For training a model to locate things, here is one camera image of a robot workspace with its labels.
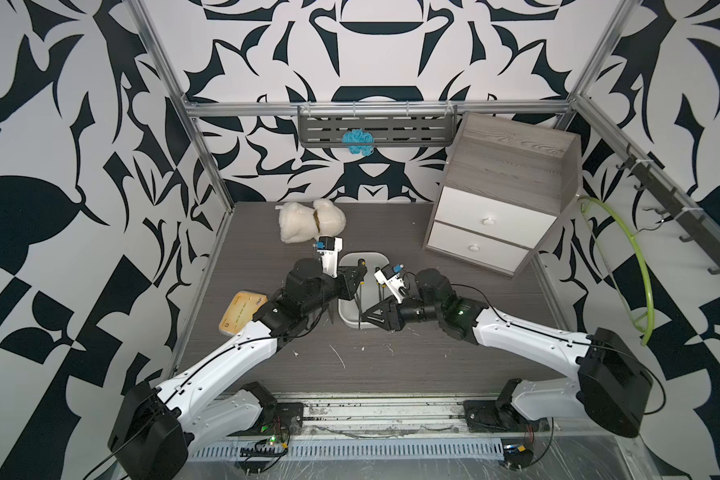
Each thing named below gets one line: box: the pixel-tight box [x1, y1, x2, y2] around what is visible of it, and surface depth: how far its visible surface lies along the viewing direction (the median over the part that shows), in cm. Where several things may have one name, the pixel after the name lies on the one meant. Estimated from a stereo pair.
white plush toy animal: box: [275, 199, 347, 244], surface depth 105 cm
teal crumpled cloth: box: [342, 128, 375, 156], surface depth 93 cm
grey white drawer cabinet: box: [426, 112, 583, 277], surface depth 88 cm
